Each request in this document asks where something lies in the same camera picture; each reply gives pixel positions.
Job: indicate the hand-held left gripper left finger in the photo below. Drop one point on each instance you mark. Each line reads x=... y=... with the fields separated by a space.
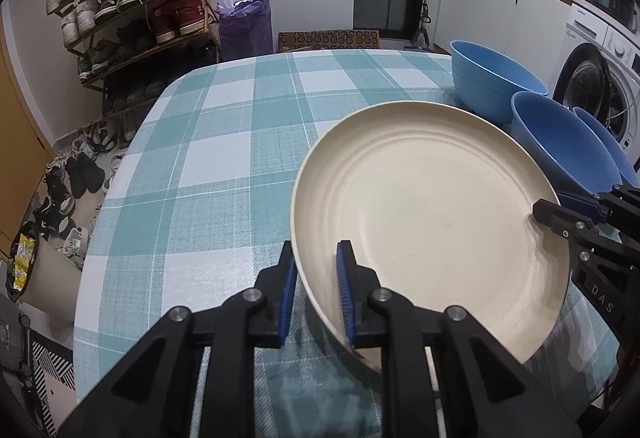
x=286 y=298

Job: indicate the cream round plate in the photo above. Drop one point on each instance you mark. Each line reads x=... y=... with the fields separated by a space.
x=425 y=218

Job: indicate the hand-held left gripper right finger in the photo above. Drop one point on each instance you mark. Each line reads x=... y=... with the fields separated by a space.
x=345 y=298

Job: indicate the white kitchen counter cabinet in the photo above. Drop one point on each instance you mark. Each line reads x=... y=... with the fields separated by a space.
x=490 y=3

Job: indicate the blue bowl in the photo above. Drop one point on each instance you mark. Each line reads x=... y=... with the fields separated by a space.
x=560 y=143
x=485 y=78
x=617 y=148

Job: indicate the teal checked tablecloth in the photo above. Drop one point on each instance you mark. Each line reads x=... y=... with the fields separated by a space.
x=210 y=168

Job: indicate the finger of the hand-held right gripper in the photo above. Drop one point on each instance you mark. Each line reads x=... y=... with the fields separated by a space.
x=560 y=218
x=580 y=200

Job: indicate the ribbed hard suitcase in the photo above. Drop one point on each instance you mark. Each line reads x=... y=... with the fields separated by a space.
x=12 y=333

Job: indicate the doormat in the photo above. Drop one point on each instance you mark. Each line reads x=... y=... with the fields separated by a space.
x=325 y=41

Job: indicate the wooden door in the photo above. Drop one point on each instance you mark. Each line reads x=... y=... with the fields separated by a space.
x=20 y=128

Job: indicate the heap of black white shoes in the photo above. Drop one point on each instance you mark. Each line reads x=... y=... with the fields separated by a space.
x=80 y=178

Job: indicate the black white patterned rug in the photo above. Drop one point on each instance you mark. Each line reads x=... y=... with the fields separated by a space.
x=52 y=383

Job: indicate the white trash bin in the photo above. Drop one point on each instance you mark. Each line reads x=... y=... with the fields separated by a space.
x=47 y=278

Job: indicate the purple plastic bag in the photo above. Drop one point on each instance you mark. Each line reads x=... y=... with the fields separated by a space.
x=245 y=23

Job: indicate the white washing machine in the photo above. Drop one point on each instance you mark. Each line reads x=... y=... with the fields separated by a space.
x=600 y=68

